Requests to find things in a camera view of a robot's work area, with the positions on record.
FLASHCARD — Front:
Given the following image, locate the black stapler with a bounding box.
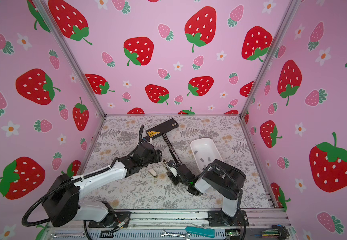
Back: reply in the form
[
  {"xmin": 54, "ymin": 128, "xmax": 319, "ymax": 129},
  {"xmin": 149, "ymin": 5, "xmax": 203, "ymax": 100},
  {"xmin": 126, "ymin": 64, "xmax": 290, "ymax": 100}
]
[{"xmin": 145, "ymin": 119, "xmax": 182, "ymax": 165}]

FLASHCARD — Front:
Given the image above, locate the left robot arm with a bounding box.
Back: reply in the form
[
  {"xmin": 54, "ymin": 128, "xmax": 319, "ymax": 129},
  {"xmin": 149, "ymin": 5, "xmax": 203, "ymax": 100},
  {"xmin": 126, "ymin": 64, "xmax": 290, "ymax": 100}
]
[{"xmin": 42, "ymin": 142, "xmax": 162, "ymax": 227}]

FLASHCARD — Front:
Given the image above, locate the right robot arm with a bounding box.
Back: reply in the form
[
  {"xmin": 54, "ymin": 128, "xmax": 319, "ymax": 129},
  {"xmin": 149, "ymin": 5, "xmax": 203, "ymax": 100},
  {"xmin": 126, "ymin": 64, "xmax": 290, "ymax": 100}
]
[{"xmin": 163, "ymin": 159, "xmax": 249, "ymax": 227}]

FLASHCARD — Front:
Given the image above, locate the white plastic tray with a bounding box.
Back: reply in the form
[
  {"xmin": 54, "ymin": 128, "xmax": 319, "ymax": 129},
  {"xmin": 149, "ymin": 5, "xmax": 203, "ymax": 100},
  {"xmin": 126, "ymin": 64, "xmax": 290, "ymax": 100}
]
[{"xmin": 190, "ymin": 138, "xmax": 222, "ymax": 171}]

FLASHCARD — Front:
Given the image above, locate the silver wrench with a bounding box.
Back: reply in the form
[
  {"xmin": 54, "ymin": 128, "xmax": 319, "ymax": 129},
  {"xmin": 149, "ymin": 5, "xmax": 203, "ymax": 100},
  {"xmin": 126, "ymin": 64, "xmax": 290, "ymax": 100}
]
[{"xmin": 160, "ymin": 230, "xmax": 191, "ymax": 240}]

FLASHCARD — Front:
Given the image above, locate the green circuit board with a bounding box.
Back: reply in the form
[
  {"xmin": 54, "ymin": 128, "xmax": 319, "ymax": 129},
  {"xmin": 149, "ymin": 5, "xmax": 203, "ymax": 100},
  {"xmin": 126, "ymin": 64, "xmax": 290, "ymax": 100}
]
[{"xmin": 225, "ymin": 230, "xmax": 240, "ymax": 240}]

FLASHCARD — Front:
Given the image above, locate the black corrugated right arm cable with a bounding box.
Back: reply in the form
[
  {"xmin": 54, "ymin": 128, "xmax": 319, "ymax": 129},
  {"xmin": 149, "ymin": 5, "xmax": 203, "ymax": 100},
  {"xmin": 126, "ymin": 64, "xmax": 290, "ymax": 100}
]
[{"xmin": 185, "ymin": 163, "xmax": 246, "ymax": 240}]

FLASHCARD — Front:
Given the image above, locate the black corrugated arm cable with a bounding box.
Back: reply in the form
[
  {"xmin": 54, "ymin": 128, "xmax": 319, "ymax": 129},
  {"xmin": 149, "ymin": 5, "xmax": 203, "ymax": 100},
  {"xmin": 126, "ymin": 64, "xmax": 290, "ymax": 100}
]
[
  {"xmin": 185, "ymin": 163, "xmax": 246, "ymax": 240},
  {"xmin": 21, "ymin": 124, "xmax": 145, "ymax": 227}
]

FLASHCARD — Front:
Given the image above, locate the teal handled tool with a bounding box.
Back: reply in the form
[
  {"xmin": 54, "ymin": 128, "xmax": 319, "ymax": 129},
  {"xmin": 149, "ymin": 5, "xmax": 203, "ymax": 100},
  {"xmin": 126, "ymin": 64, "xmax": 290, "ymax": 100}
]
[{"xmin": 185, "ymin": 227, "xmax": 215, "ymax": 238}]

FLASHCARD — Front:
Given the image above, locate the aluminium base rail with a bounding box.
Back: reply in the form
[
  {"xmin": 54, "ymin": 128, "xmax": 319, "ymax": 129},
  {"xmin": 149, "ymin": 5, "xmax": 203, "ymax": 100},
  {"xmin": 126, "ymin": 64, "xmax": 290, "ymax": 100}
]
[{"xmin": 41, "ymin": 209, "xmax": 298, "ymax": 240}]

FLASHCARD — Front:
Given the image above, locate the black connector with coloured wires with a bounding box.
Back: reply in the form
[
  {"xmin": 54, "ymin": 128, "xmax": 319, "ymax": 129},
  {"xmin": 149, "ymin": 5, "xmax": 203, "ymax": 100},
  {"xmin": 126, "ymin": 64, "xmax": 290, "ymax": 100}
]
[{"xmin": 251, "ymin": 225, "xmax": 290, "ymax": 240}]

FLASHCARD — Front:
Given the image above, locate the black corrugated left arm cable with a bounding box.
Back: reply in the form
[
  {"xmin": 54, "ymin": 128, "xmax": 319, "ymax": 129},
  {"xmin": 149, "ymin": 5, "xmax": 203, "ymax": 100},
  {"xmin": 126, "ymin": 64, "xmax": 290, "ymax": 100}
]
[{"xmin": 21, "ymin": 124, "xmax": 145, "ymax": 227}]

